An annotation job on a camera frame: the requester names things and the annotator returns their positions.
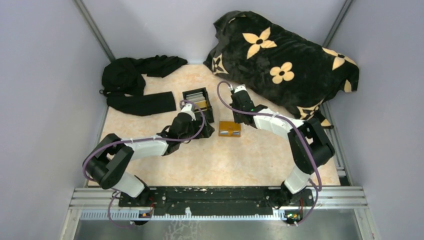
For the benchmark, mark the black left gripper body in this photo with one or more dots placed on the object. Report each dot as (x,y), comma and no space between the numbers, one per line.
(194,128)

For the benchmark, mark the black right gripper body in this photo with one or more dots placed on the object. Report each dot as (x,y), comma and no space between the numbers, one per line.
(237,117)

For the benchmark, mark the yellow leather card holder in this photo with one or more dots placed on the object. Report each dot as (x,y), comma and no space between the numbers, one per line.
(229,129)

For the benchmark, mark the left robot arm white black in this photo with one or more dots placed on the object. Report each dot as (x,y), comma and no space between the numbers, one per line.
(108,162)

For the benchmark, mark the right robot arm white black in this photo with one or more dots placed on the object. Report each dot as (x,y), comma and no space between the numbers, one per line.
(309,144)

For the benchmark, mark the gold card in bin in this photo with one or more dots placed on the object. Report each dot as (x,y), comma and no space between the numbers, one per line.
(203,105)

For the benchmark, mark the black plastic card bin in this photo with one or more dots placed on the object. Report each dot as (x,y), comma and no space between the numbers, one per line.
(208,113)

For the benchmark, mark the stack of cards in bin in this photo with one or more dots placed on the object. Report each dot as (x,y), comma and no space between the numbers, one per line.
(195,97)

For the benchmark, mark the black blanket yellow flowers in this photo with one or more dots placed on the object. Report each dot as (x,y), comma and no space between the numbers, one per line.
(279,65)

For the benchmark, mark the black crumpled garment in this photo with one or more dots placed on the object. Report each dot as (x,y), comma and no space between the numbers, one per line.
(124,85)

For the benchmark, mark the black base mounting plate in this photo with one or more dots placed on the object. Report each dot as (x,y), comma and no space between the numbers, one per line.
(217,201)

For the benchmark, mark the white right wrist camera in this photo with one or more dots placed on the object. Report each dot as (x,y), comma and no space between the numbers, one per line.
(239,88)

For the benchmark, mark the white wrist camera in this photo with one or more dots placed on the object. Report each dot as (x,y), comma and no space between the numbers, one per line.
(239,88)
(188,108)

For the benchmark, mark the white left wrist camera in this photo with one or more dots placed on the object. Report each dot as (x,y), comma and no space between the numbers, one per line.
(188,108)

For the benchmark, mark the aluminium frame rail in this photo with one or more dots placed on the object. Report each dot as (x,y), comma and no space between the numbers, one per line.
(96,204)

